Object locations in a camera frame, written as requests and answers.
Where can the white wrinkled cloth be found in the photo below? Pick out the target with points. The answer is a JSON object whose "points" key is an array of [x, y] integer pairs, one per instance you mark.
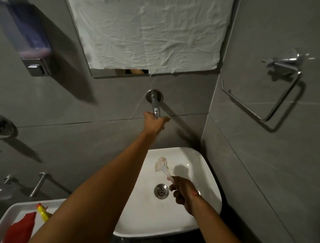
{"points": [[150, 32]]}

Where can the person's left forearm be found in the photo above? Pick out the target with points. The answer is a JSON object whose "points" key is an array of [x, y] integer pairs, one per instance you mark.
{"points": [[100, 190]]}

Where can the wall mirror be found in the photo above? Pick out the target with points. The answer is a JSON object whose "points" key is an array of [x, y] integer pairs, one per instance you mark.
{"points": [[105, 73]]}

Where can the chrome soap dish holder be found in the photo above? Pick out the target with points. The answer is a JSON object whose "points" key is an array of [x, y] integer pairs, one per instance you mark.
{"points": [[7, 187]]}

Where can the person's left hand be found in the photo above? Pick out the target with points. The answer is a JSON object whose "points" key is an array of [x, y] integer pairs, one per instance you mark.
{"points": [[153, 125]]}

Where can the person's right hand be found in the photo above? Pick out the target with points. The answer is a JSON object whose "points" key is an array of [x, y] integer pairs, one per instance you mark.
{"points": [[185, 192]]}

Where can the white plastic tray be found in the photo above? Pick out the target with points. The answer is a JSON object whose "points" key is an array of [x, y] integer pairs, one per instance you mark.
{"points": [[15, 209]]}

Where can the wall soap dispenser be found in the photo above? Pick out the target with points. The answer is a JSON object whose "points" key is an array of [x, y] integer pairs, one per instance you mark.
{"points": [[27, 32]]}

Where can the chrome sink drain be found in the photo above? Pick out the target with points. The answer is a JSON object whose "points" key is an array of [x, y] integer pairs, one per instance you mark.
{"points": [[161, 191]]}

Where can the chrome wall faucet spout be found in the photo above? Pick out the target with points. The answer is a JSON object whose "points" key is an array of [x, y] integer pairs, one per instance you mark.
{"points": [[154, 99]]}

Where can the white ceramic sink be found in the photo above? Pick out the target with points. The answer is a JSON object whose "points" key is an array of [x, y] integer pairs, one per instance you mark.
{"points": [[150, 215]]}

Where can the person's right forearm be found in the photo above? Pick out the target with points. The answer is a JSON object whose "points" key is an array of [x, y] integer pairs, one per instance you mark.
{"points": [[212, 222]]}

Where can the white scrubbing brush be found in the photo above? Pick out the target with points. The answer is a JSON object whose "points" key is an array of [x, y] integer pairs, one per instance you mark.
{"points": [[161, 165]]}

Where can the red cloth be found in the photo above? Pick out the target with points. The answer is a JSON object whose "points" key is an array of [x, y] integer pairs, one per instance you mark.
{"points": [[20, 229]]}

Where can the red wrist thread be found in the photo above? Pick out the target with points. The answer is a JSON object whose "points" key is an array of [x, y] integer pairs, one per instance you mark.
{"points": [[194, 193]]}

